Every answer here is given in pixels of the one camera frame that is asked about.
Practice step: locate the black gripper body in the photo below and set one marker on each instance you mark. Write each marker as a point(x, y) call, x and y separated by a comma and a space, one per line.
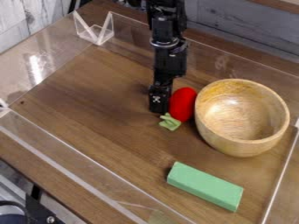
point(170, 61)

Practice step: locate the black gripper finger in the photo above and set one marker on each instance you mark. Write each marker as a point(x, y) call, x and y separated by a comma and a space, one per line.
point(159, 97)

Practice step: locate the red round plush tomato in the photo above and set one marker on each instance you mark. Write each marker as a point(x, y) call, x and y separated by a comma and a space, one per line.
point(180, 110)

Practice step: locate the wooden bowl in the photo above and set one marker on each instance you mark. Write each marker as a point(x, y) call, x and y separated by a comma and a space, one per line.
point(242, 117)

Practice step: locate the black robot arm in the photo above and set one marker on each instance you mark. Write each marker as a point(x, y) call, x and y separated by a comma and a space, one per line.
point(167, 22)

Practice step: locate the green rectangular block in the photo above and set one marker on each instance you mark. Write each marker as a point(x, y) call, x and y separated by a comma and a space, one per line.
point(214, 189)

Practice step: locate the black clamp with bolt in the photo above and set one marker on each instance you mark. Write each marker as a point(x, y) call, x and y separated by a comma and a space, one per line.
point(39, 214)

